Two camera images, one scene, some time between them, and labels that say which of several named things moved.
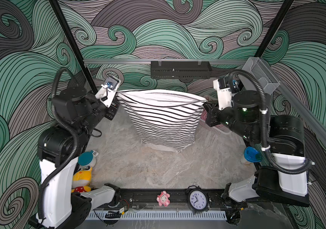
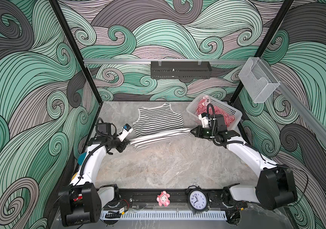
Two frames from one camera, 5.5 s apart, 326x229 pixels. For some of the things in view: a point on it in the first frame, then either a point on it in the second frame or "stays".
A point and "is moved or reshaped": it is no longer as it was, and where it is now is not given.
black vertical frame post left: (58, 11) stays
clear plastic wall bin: (262, 71) stays
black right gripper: (215, 109) -> (199, 133)
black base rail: (147, 200) stays
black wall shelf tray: (180, 69) stays
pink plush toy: (163, 199) stays
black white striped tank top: (169, 119) is moved or reshaped
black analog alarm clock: (198, 199) stays
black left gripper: (112, 110) -> (122, 144)
